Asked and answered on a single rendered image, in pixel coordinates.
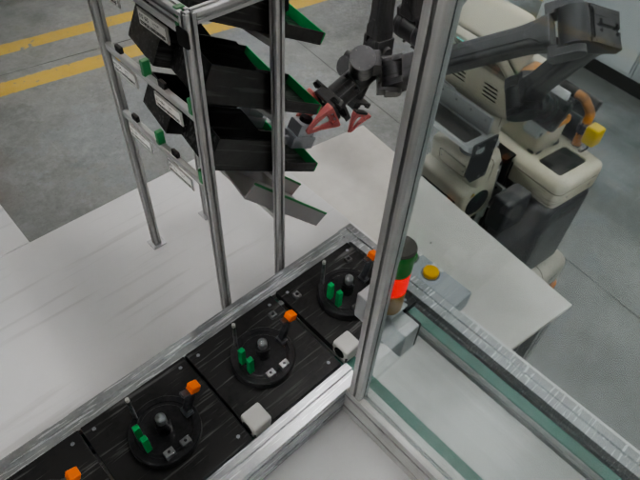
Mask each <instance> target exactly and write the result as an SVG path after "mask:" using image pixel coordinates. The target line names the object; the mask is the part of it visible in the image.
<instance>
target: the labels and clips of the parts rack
mask: <svg viewBox="0 0 640 480"><path fill-rule="evenodd" d="M109 1H111V2H112V4H114V5H115V6H116V7H118V8H119V9H122V8H121V4H120V0H109ZM260 1H263V0H209V1H206V2H204V3H201V4H198V5H195V6H192V7H190V9H191V12H192V11H193V10H194V11H195V12H196V20H197V25H199V24H202V23H204V22H207V21H209V20H211V19H214V18H217V17H219V16H222V15H225V14H227V13H230V12H233V11H235V10H240V9H242V8H244V7H247V6H249V5H252V4H255V3H257V2H260ZM172 7H173V8H175V9H176V10H178V9H180V10H182V11H184V10H183V8H184V7H185V5H183V4H182V3H179V4H176V5H173V6H172ZM136 8H137V12H138V17H139V22H140V24H141V25H142V26H144V27H145V28H146V29H148V30H149V31H151V32H152V33H153V34H155V35H156V36H157V37H159V38H160V39H161V40H163V41H164V42H165V43H167V44H168V45H169V46H170V35H169V29H168V27H166V26H165V25H163V24H162V23H161V22H159V21H158V20H156V19H155V18H154V17H152V16H151V15H150V14H148V13H147V12H145V11H144V10H142V9H141V8H139V7H138V6H137V7H136ZM288 10H289V0H285V11H288ZM174 22H175V26H176V27H175V29H176V35H177V41H178V44H179V45H181V46H182V47H183V48H185V49H186V50H190V38H189V34H188V32H187V31H185V30H184V29H182V28H181V27H180V26H179V23H177V22H176V21H174ZM114 47H115V50H116V51H117V52H118V53H119V54H123V53H124V51H123V48H122V47H121V46H120V45H118V44H115V45H114ZM111 58H112V61H113V65H114V68H115V70H117V71H118V72H119V73H120V74H121V75H123V76H124V77H125V78H126V79H127V80H128V81H130V82H131V83H132V84H133V85H134V86H135V87H136V88H138V89H139V84H138V80H137V75H136V74H134V73H133V72H132V71H131V70H129V69H128V68H127V67H126V66H125V65H123V64H122V63H121V62H120V61H119V60H117V59H116V58H115V57H114V56H112V57H111ZM139 64H140V69H141V72H142V75H143V76H145V77H146V76H148V75H151V74H152V73H151V68H150V60H149V59H148V58H147V57H144V58H142V59H139ZM157 82H158V86H159V87H160V88H162V89H163V90H167V89H168V85H167V83H166V82H165V81H164V80H163V79H161V78H160V79H158V80H157ZM153 92H154V97H155V101H156V105H157V106H158V107H160V108H161V109H162V110H163V111H164V112H166V113H167V114H168V115H169V116H170V117H172V118H173V119H174V120H175V121H176V122H177V123H179V124H180V125H181V126H182V127H184V121H183V115H182V112H181V111H180V110H178V109H177V108H176V107H175V106H173V105H172V104H171V103H170V102H169V101H167V100H166V99H165V98H164V97H162V96H161V95H160V94H159V93H158V92H156V91H155V90H154V91H153ZM187 102H188V109H189V114H190V115H192V108H191V102H190V97H188V98H187ZM192 116H193V115H192ZM131 117H132V119H133V120H134V121H135V122H136V123H138V122H140V119H139V116H138V115H137V114H135V113H132V114H131ZM129 125H130V132H131V134H132V135H133V136H134V137H135V138H137V139H138V140H139V141H140V142H141V143H142V144H143V145H144V146H145V147H146V148H147V149H148V150H150V151H151V152H152V153H154V151H153V147H152V142H151V141H150V140H149V139H148V138H147V137H146V136H145V135H144V134H142V133H141V132H140V131H139V130H138V129H137V128H136V127H135V126H134V125H132V124H131V123H129ZM154 134H155V138H156V143H157V144H158V145H159V146H160V145H162V144H164V143H166V139H165V134H164V131H163V130H162V129H158V130H155V131H154ZM171 154H172V155H173V156H174V157H175V158H177V159H178V158H180V153H179V151H177V150H176V149H175V148H173V149H171ZM168 162H169V167H170V170H171V171H172V172H174V173H175V174H176V175H177V176H178V177H179V178H180V179H181V180H182V181H183V182H184V183H185V184H187V185H188V186H189V187H190V188H191V189H192V190H193V191H195V189H194V184H193V180H192V179H191V178H190V177H189V176H188V175H187V174H186V173H185V172H184V171H182V170H181V169H180V168H179V167H178V166H177V165H176V164H175V163H174V162H172V161H171V160H170V159H169V158H168ZM198 176H199V182H200V183H201V184H203V179H202V173H201V169H199V170H198ZM259 206H260V207H261V208H262V209H263V210H264V211H266V212H267V213H268V214H269V215H270V216H271V217H273V210H272V209H269V208H266V207H264V206H261V205H259Z"/></svg>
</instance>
